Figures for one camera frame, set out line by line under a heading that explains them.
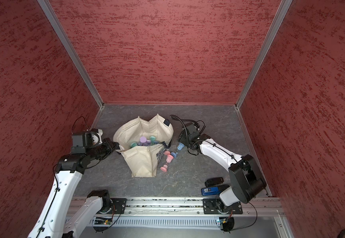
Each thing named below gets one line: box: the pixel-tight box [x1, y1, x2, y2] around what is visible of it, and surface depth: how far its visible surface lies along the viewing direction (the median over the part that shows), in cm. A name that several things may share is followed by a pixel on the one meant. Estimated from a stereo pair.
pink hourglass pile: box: [160, 154, 174, 173], surface depth 91 cm
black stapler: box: [204, 177, 225, 187], surface depth 82 cm
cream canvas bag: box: [113, 114, 174, 178], surface depth 83 cm
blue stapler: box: [200, 186, 221, 196], surface depth 78 cm
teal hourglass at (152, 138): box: [149, 135, 157, 145], surface depth 99 cm
